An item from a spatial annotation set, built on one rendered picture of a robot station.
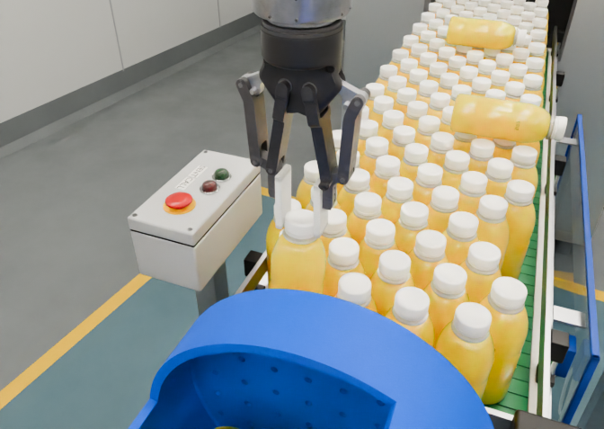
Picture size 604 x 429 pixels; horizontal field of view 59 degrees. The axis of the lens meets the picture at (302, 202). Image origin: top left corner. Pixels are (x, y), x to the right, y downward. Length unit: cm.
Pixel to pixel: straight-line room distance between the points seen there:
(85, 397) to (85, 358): 16
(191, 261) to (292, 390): 29
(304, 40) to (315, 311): 23
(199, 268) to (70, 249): 189
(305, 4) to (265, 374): 31
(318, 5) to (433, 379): 30
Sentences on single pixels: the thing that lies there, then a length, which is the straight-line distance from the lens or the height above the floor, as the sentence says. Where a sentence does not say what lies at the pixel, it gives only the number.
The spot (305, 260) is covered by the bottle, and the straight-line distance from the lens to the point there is 61.
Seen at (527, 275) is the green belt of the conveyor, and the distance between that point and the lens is 99.
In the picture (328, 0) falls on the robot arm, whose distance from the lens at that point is 47.
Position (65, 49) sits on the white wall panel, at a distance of 375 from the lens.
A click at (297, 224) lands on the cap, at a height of 116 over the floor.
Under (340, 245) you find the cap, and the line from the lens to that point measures 69.
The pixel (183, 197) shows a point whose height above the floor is 111.
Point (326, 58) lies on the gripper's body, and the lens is 49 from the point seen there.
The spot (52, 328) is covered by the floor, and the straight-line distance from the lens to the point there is 225.
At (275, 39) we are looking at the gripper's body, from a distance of 49.
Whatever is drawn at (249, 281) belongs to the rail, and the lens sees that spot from 79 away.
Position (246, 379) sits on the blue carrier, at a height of 111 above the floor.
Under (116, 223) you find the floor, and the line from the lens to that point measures 269.
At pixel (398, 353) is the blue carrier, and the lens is 39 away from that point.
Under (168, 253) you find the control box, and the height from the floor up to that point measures 106.
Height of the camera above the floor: 151
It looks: 34 degrees down
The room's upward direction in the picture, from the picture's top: straight up
